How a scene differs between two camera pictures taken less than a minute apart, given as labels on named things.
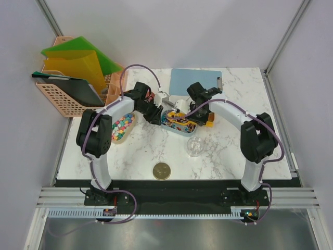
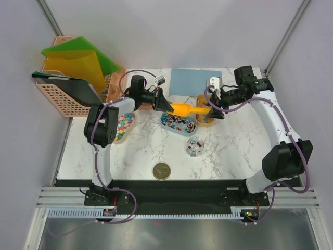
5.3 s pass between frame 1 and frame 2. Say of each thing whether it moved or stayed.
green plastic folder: stayed
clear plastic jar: stayed
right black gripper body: moved
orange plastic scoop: moved
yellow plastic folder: stayed
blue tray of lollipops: stayed
